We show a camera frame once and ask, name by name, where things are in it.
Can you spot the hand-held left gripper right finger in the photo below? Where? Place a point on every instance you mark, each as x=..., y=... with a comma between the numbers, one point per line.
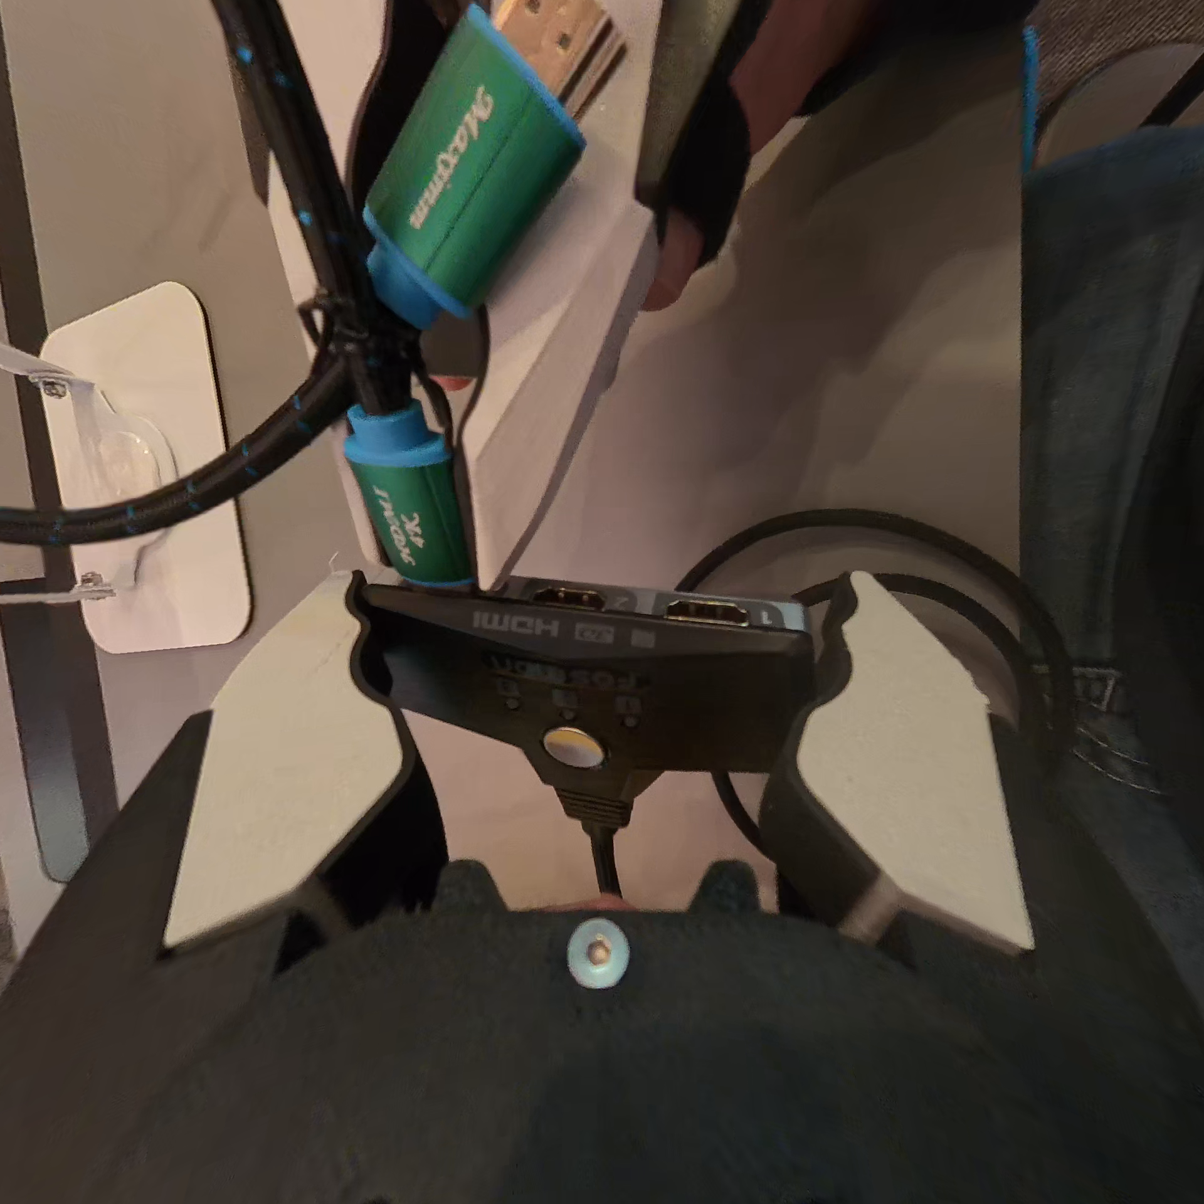
x=914, y=778

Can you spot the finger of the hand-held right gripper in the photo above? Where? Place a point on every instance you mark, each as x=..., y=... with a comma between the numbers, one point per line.
x=293, y=234
x=584, y=313

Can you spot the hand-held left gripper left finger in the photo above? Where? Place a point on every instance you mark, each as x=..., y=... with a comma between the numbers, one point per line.
x=284, y=755

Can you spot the person's right hand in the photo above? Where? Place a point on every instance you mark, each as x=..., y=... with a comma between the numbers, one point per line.
x=788, y=57

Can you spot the white monitor stand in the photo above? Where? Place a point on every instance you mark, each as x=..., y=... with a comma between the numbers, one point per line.
x=161, y=423

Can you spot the person's blue jeans leg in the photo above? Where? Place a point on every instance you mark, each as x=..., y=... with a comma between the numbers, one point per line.
x=1108, y=473

